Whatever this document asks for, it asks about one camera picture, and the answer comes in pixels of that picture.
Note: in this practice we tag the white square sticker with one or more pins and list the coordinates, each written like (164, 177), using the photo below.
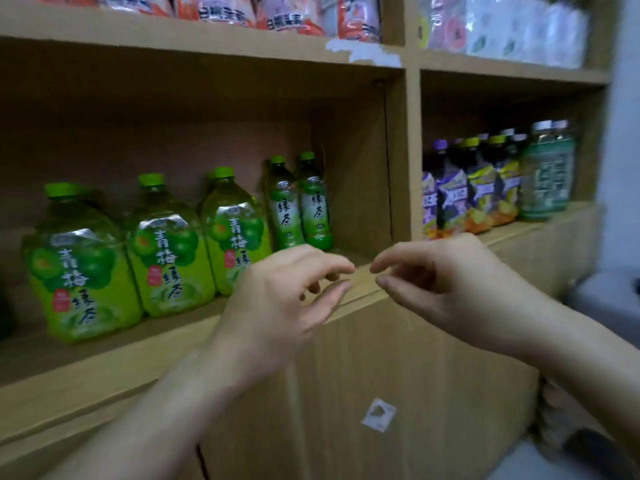
(378, 415)

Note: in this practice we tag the person's left forearm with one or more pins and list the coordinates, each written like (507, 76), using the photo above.
(160, 424)

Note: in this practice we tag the wooden shelf unit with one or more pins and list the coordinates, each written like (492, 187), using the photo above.
(430, 384)

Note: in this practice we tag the person's left thumb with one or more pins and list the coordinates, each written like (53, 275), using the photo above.
(330, 299)

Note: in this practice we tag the slim green tea bottle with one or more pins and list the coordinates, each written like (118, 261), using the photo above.
(315, 209)
(284, 209)

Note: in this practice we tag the row of fruit juice bottles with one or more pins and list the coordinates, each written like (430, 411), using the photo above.
(477, 194)

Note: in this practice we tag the person's left hand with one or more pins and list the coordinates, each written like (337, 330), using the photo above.
(270, 314)

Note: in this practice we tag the grey plastic bin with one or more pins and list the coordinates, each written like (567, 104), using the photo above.
(607, 304)

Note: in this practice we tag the person's right thumb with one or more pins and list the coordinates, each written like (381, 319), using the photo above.
(402, 292)

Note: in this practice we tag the row of orange white packets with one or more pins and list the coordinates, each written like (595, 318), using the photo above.
(220, 9)

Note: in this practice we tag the green drink bottle silver cap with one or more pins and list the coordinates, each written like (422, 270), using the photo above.
(570, 169)
(542, 179)

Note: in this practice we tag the person's right forearm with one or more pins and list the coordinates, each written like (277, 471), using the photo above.
(590, 359)

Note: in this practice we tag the person's right hand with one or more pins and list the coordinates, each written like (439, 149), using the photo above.
(465, 289)

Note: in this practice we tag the large green plum tea bottle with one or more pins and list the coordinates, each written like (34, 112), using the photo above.
(232, 234)
(170, 264)
(82, 289)

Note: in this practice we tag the row of clear plastic packets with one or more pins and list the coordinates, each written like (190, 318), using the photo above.
(510, 29)

